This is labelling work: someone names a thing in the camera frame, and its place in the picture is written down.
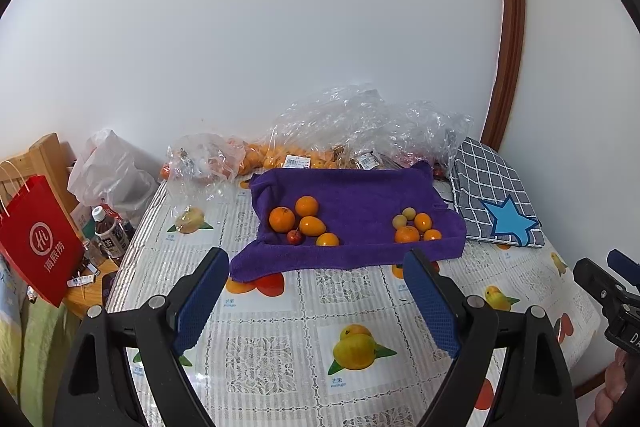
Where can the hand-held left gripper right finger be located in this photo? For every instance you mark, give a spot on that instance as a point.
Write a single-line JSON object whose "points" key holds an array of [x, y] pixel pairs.
{"points": [[432, 302]]}

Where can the bagged oranges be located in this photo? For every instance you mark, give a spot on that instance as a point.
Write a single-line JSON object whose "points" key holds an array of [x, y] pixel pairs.
{"points": [[265, 156]]}

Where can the red paper bag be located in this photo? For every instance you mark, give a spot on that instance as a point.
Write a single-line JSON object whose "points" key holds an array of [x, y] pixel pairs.
{"points": [[40, 247]]}

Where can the dark drink bottle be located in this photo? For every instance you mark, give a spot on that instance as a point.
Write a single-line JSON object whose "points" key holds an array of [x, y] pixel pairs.
{"points": [[114, 241]]}

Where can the white plastic bag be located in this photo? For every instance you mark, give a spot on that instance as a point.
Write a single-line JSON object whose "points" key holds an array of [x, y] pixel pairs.
{"points": [[110, 172]]}

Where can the purple towel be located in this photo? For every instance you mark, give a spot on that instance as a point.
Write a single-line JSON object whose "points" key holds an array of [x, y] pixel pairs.
{"points": [[360, 207]]}

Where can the dark phone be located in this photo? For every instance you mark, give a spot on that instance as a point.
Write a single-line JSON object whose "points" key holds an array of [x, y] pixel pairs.
{"points": [[108, 285]]}

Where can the light green cloth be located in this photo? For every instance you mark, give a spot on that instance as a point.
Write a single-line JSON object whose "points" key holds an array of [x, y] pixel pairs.
{"points": [[40, 347]]}

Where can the orange mandarin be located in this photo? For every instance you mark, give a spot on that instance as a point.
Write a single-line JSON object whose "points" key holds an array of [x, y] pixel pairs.
{"points": [[423, 222], [407, 235], [282, 219], [432, 235], [328, 239], [306, 206]]}

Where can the yellow-green round fruit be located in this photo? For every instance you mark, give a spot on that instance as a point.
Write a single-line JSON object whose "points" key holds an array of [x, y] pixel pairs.
{"points": [[399, 222], [409, 213]]}

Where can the large crinkled clear plastic bag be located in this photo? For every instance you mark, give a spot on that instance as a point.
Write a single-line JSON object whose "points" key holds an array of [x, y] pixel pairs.
{"points": [[325, 127]]}

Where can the yellow-orange mango fruit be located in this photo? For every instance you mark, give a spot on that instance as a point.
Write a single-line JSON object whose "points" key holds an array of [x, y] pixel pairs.
{"points": [[312, 226]]}

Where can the small clear plastic bag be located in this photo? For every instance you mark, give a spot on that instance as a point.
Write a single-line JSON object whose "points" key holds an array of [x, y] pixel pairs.
{"points": [[205, 157]]}

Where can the person's right hand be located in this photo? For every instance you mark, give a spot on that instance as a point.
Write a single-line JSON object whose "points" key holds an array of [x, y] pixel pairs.
{"points": [[612, 394]]}

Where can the small red fruit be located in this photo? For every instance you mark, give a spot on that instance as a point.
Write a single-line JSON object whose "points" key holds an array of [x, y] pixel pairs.
{"points": [[294, 236]]}

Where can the white price label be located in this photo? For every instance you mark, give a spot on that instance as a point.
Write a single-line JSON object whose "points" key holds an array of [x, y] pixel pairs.
{"points": [[369, 161], [297, 162]]}

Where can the grey plaid cloth blue star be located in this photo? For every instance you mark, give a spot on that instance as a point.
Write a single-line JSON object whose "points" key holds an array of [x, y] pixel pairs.
{"points": [[480, 172]]}

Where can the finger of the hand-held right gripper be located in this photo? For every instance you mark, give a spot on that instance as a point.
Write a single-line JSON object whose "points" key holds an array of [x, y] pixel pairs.
{"points": [[592, 279], [624, 264]]}

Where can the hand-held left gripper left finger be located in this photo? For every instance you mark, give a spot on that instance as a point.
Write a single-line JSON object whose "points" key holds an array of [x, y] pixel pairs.
{"points": [[202, 297]]}

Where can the fruit-print lace tablecloth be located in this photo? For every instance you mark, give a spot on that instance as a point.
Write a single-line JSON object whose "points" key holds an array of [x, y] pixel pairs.
{"points": [[350, 287]]}

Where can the small wooden side table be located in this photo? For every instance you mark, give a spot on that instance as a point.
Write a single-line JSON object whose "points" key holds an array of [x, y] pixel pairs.
{"points": [[92, 294]]}

